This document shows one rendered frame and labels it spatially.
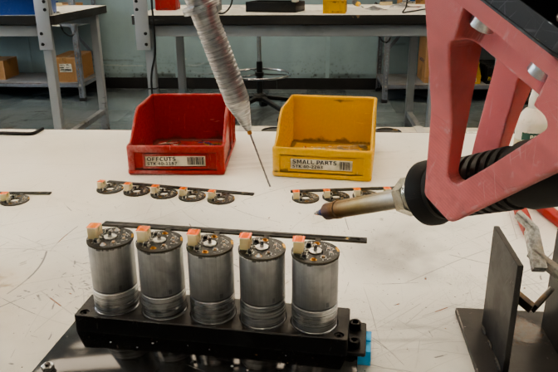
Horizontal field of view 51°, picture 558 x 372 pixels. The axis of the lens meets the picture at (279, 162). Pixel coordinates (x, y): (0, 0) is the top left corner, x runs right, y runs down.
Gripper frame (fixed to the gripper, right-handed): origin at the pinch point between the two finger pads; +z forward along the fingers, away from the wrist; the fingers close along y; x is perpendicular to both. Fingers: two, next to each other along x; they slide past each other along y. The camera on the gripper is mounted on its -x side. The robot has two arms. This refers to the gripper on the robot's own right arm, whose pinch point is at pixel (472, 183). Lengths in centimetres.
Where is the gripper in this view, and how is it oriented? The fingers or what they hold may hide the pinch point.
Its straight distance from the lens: 21.2
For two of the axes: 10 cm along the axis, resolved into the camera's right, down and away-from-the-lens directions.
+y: -8.1, 1.9, -5.5
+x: 5.2, 6.8, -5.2
